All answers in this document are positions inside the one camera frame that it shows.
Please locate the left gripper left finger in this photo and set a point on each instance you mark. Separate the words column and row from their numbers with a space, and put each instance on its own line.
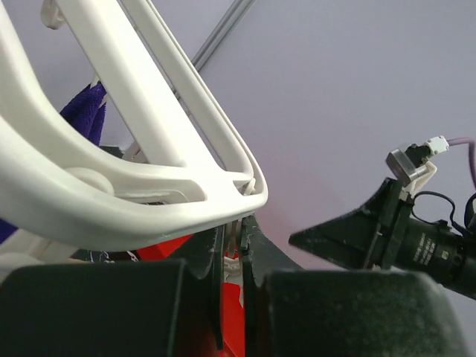
column 169, row 307

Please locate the purple sock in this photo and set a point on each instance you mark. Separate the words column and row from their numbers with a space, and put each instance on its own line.
column 86, row 112

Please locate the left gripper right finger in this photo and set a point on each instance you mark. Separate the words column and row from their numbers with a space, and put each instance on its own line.
column 290, row 311

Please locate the pink patterned sock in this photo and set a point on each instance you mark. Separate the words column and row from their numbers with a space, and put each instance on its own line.
column 232, row 313

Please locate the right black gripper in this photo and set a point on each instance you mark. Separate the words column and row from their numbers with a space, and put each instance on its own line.
column 347, row 240

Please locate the white plastic clip hanger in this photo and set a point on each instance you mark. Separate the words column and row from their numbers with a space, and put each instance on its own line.
column 64, row 193

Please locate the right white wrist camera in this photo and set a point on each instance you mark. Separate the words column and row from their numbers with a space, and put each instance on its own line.
column 411, row 164

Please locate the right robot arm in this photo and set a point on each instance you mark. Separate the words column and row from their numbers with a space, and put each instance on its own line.
column 442, row 249

